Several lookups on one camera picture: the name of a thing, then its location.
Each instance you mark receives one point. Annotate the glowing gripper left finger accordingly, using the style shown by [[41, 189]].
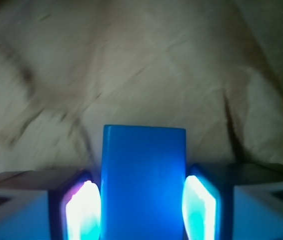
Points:
[[55, 204]]

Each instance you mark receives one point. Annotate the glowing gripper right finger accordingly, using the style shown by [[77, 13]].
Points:
[[235, 201]]

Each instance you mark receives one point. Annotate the blue rectangular block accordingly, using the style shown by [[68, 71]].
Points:
[[143, 170]]

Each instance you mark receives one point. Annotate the brown paper bag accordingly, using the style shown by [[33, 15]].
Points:
[[69, 67]]

